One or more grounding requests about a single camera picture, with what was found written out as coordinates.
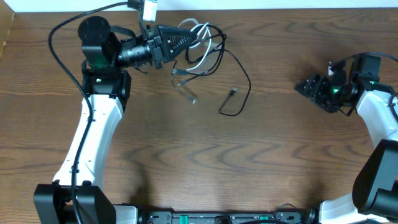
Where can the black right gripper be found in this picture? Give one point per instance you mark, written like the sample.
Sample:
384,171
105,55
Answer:
316,88

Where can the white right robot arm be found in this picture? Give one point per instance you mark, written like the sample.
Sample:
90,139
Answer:
373,198

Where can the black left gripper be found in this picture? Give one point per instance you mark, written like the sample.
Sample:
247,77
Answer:
157,48

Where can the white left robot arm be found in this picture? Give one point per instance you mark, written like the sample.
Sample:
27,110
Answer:
76,193

